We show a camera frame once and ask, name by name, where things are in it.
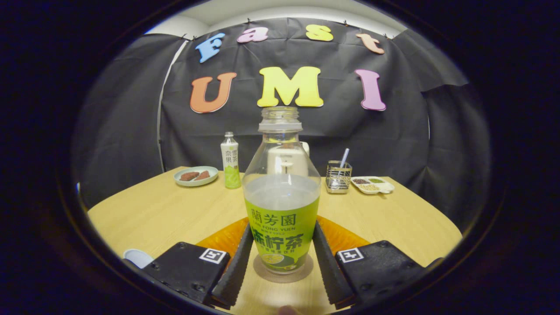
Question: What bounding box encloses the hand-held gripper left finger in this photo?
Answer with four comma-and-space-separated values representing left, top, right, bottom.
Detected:
142, 222, 254, 309

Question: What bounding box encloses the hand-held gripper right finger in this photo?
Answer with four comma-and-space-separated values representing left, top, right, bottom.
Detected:
312, 221, 427, 309

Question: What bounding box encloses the round brown coaster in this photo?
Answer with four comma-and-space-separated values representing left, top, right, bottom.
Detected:
253, 253, 314, 284

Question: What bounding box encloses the green label juice bottle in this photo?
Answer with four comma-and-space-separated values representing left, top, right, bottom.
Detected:
242, 106, 322, 275

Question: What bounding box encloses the white cup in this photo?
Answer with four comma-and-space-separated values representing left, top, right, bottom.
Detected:
123, 248, 154, 269

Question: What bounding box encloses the small white label drink bottle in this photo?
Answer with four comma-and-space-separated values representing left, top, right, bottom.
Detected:
220, 132, 242, 189

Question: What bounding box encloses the wooden table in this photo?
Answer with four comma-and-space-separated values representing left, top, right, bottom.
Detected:
87, 166, 463, 315

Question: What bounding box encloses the white divided tray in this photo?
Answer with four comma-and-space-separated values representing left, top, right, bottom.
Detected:
350, 176, 395, 195

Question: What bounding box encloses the pale green plate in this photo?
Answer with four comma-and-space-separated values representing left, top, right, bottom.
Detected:
174, 166, 219, 188

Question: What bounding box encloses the white toaster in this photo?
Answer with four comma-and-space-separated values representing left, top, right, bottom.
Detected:
267, 141, 310, 175

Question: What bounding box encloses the wire mesh holder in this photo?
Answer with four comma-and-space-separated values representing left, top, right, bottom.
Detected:
325, 160, 353, 194

